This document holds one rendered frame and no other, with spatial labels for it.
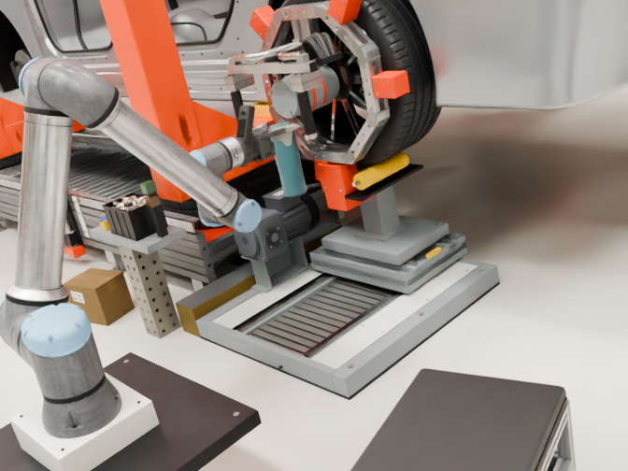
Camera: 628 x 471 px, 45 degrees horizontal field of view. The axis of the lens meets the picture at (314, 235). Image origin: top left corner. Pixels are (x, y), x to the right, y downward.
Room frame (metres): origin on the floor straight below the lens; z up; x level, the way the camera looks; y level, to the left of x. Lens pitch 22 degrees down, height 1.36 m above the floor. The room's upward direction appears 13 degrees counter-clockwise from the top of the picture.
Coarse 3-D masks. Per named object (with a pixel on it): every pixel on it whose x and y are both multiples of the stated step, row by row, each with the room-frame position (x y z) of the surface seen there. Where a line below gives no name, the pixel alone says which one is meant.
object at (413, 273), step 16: (448, 240) 2.60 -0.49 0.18; (464, 240) 2.64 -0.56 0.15; (320, 256) 2.76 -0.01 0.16; (336, 256) 2.76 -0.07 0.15; (352, 256) 2.69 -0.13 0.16; (416, 256) 2.60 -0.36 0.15; (432, 256) 2.52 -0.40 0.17; (448, 256) 2.57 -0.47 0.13; (336, 272) 2.70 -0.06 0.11; (352, 272) 2.63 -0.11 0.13; (368, 272) 2.56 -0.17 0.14; (384, 272) 2.50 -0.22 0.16; (400, 272) 2.49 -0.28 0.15; (416, 272) 2.46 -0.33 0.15; (432, 272) 2.51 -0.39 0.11; (400, 288) 2.45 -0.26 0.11; (416, 288) 2.45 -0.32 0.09
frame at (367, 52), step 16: (288, 16) 2.64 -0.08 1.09; (304, 16) 2.58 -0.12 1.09; (320, 16) 2.52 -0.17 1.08; (272, 32) 2.73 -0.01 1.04; (336, 32) 2.48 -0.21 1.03; (352, 32) 2.48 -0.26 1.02; (272, 48) 2.75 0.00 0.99; (352, 48) 2.43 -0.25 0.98; (368, 48) 2.41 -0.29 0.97; (368, 64) 2.39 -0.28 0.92; (272, 80) 2.78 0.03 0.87; (368, 80) 2.40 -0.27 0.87; (368, 96) 2.41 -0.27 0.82; (272, 112) 2.79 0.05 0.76; (368, 112) 2.42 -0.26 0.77; (384, 112) 2.41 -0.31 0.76; (368, 128) 2.43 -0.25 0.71; (304, 144) 2.69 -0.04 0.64; (320, 144) 2.71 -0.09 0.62; (352, 144) 2.50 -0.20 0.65; (368, 144) 2.50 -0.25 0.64; (320, 160) 2.64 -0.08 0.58; (336, 160) 2.57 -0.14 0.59; (352, 160) 2.50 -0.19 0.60
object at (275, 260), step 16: (272, 192) 2.87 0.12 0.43; (272, 208) 2.81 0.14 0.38; (288, 208) 2.79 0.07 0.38; (304, 208) 2.82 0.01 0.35; (272, 224) 2.68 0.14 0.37; (288, 224) 2.75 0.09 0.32; (304, 224) 2.80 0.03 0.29; (240, 240) 2.72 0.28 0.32; (256, 240) 2.65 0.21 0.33; (272, 240) 2.66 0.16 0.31; (288, 240) 2.83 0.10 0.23; (256, 256) 2.68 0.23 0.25; (272, 256) 2.66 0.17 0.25; (288, 256) 2.91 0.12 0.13; (304, 256) 2.85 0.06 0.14; (256, 272) 2.78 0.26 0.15; (272, 272) 2.85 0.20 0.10; (288, 272) 2.84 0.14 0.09; (256, 288) 2.76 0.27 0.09; (272, 288) 2.73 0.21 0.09
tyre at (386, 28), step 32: (288, 0) 2.76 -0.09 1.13; (320, 0) 2.63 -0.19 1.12; (384, 0) 2.53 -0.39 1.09; (384, 32) 2.44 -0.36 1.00; (416, 32) 2.49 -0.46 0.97; (384, 64) 2.45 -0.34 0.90; (416, 64) 2.44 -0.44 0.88; (416, 96) 2.44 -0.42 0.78; (384, 128) 2.49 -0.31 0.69; (416, 128) 2.51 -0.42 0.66
